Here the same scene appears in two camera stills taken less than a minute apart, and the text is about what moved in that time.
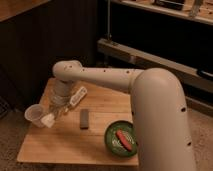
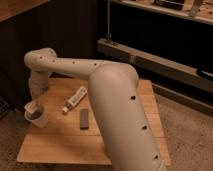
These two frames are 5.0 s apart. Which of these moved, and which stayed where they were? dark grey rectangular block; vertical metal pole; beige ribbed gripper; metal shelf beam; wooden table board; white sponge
Moved: beige ribbed gripper; white sponge
Stayed: metal shelf beam; dark grey rectangular block; wooden table board; vertical metal pole
